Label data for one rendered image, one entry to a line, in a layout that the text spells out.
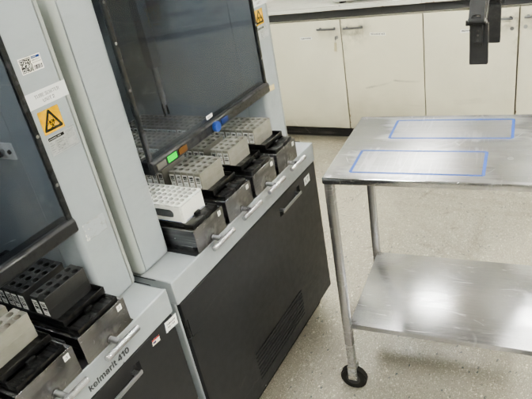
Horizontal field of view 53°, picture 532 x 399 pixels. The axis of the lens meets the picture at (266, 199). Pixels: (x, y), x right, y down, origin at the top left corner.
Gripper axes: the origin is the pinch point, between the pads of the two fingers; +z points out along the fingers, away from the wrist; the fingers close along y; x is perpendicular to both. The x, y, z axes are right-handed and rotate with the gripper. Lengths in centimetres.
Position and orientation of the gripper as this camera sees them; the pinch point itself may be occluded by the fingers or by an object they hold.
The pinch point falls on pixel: (485, 46)
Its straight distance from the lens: 109.5
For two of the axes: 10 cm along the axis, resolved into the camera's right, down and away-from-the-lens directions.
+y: 4.7, -4.9, 7.3
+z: 1.7, 8.7, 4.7
